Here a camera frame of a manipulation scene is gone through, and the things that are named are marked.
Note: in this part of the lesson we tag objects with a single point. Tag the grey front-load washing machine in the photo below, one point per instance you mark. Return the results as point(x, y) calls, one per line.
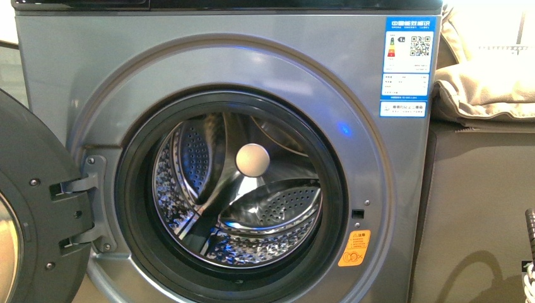
point(153, 100)

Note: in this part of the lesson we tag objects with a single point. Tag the washing machine door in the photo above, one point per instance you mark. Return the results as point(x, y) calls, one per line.
point(38, 262)

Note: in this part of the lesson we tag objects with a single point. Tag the white drum centre cap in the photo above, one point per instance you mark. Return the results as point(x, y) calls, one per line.
point(252, 160)

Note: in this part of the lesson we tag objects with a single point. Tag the orange warning sticker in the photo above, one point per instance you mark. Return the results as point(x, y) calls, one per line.
point(356, 248)

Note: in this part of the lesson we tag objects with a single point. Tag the blue energy label sticker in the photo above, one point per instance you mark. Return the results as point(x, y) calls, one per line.
point(407, 67)

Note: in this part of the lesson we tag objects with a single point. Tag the beige cushion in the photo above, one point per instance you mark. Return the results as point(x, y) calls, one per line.
point(485, 69)

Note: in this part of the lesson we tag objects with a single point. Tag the white woven laundry basket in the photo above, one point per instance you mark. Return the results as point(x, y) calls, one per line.
point(528, 281)

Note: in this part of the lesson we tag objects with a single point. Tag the dark wrapped basket handle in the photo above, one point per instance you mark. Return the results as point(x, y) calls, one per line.
point(529, 215)

